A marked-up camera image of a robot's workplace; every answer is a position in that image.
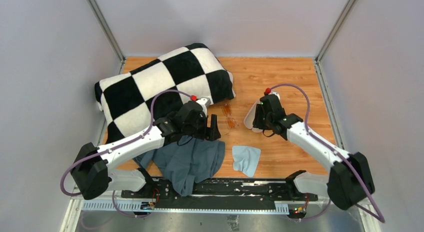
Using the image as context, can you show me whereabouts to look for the pink glasses case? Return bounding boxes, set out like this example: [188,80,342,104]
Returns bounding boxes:
[243,101,262,133]

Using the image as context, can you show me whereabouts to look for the black white checkered pillow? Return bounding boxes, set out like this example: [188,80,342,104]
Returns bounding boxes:
[94,43,236,143]

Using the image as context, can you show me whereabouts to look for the black mounting base plate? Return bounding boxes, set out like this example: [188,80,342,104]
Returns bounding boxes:
[120,177,318,210]

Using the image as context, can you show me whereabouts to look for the orange sunglasses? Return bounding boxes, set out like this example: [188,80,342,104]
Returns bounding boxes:
[221,103,238,130]

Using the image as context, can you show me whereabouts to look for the light blue cleaning cloth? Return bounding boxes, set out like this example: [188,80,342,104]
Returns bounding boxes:
[232,145,262,178]

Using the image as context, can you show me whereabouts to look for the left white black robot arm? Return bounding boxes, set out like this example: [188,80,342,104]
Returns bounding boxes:
[69,97,221,200]

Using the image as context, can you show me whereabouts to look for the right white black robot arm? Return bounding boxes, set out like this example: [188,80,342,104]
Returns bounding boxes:
[244,92,376,210]

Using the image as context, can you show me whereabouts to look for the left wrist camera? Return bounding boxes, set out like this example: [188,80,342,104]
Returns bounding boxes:
[190,95,212,115]

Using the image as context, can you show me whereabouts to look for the grey blue crumpled garment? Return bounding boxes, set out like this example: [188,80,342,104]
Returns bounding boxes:
[133,136,226,197]

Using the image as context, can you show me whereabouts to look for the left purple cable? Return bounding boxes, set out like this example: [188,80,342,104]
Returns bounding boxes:
[59,89,198,219]

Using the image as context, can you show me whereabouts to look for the purple cable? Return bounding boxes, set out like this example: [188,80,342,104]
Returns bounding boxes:
[264,83,386,224]
[59,89,198,219]

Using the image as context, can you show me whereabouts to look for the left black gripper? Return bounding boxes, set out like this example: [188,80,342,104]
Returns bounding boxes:
[183,113,221,141]

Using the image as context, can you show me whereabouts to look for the aluminium frame rail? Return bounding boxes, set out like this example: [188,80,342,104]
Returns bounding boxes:
[81,199,290,215]

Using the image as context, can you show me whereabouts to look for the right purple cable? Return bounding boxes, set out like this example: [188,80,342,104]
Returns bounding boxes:
[264,83,386,224]

